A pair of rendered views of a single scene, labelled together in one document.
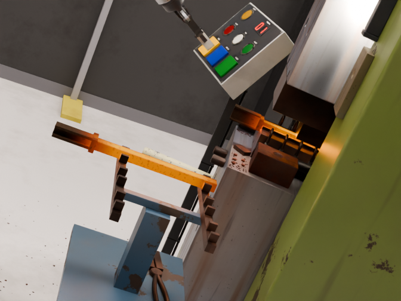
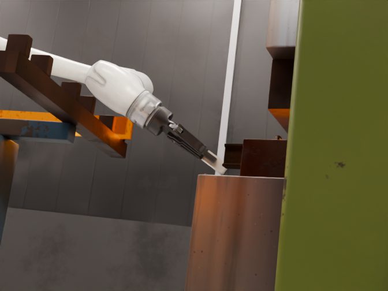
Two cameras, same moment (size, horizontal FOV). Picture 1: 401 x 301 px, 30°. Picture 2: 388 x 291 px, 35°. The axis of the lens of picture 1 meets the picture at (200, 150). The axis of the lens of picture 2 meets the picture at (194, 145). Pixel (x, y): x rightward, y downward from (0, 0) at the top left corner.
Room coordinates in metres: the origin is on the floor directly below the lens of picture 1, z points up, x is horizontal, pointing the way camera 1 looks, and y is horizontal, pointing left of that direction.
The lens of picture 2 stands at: (1.02, -0.46, 0.74)
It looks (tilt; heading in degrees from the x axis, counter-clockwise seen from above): 13 degrees up; 24
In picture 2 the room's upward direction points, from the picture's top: 7 degrees clockwise
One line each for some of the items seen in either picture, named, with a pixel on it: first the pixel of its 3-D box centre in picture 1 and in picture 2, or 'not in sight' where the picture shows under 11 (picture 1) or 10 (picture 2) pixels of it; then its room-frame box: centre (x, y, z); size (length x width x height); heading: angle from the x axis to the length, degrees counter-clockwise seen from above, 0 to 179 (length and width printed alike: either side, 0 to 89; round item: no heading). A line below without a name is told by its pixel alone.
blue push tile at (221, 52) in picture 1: (218, 57); not in sight; (2.63, 0.08, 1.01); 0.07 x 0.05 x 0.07; 27
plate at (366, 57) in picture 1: (353, 82); not in sight; (1.82, -0.27, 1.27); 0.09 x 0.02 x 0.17; 2
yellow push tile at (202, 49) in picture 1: (209, 47); not in sight; (2.72, 0.12, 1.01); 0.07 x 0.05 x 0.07; 27
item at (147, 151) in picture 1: (199, 176); not in sight; (2.47, -0.03, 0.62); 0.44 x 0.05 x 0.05; 92
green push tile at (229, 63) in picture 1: (227, 67); not in sight; (2.54, 0.03, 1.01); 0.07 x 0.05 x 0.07; 27
